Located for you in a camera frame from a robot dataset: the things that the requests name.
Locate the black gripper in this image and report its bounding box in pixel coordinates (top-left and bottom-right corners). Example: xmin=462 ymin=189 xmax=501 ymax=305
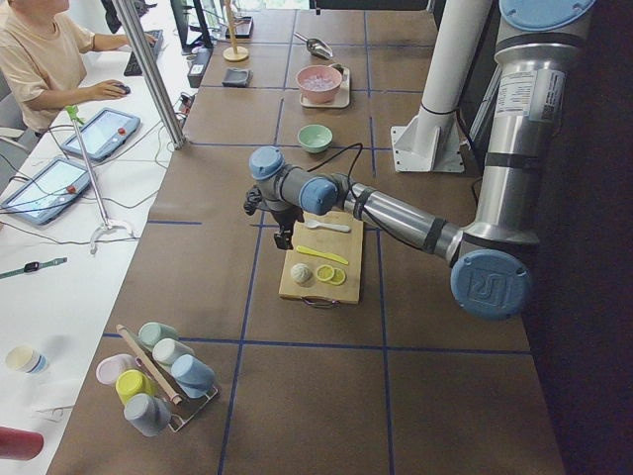
xmin=271 ymin=205 xmax=303 ymax=249

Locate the white plastic spoon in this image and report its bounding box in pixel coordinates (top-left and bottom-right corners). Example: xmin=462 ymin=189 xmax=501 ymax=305
xmin=304 ymin=220 xmax=351 ymax=233

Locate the steel ice scoop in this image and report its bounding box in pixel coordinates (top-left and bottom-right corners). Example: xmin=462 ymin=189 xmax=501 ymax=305
xmin=294 ymin=32 xmax=334 ymax=60

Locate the white robot base pillar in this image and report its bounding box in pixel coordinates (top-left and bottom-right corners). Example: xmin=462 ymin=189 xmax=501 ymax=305
xmin=391 ymin=0 xmax=493 ymax=173

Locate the green ceramic bowl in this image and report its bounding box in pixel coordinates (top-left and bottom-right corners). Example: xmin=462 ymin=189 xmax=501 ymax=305
xmin=297 ymin=124 xmax=333 ymax=153

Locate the pink bowl of ice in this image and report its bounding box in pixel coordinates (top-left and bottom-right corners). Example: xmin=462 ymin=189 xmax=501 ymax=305
xmin=296 ymin=65 xmax=342 ymax=104

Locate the wooden cutting board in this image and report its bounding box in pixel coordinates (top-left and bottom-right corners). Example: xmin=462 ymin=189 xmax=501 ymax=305
xmin=279 ymin=211 xmax=364 ymax=304

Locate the yellow plastic knife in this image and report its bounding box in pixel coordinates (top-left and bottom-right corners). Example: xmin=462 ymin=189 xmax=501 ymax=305
xmin=295 ymin=245 xmax=349 ymax=265

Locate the grey folded cloth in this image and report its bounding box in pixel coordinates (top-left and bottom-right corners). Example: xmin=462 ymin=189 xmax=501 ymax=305
xmin=222 ymin=67 xmax=251 ymax=88

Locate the green lime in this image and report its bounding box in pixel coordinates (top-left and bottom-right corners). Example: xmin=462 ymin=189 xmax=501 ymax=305
xmin=329 ymin=63 xmax=344 ymax=74

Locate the cup rack with cups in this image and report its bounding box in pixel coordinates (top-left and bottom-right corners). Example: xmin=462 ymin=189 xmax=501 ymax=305
xmin=95 ymin=322 xmax=220 ymax=437

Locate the wooden mug tree stand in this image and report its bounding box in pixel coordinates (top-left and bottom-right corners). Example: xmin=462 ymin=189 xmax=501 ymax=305
xmin=223 ymin=0 xmax=249 ymax=62

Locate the far teach pendant tablet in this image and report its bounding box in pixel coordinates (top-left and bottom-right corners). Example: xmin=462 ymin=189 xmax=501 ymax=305
xmin=79 ymin=108 xmax=140 ymax=162

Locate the teach pendant tablet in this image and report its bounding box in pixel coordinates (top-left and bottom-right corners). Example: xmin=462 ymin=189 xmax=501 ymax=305
xmin=1 ymin=157 xmax=90 ymax=226
xmin=79 ymin=108 xmax=140 ymax=162

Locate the black keyboard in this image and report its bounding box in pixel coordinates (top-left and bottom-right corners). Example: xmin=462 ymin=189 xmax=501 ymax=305
xmin=123 ymin=29 xmax=165 ymax=77

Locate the near teach pendant tablet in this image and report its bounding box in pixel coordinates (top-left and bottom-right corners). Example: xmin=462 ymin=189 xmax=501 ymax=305
xmin=1 ymin=157 xmax=90 ymax=226

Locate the white paper cup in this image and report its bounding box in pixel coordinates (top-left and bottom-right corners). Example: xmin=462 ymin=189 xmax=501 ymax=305
xmin=5 ymin=345 xmax=47 ymax=374

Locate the person in beige shirt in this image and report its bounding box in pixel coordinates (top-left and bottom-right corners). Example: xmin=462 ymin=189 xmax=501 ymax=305
xmin=1 ymin=1 xmax=129 ymax=134

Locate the red cylinder bottle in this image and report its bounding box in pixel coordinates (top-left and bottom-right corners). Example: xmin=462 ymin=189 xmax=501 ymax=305
xmin=0 ymin=427 xmax=44 ymax=461

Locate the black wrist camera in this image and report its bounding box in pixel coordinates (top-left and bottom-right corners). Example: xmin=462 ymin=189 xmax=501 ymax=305
xmin=243 ymin=185 xmax=263 ymax=216

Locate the aluminium frame post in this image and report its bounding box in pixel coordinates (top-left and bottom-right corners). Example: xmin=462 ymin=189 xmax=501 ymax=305
xmin=113 ymin=0 xmax=186 ymax=149

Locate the white camera stand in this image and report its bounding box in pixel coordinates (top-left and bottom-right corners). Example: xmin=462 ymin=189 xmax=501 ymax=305
xmin=65 ymin=105 xmax=135 ymax=255

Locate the green strap smartwatch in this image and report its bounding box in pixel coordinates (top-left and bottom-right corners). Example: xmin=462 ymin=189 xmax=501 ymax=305
xmin=0 ymin=257 xmax=68 ymax=279

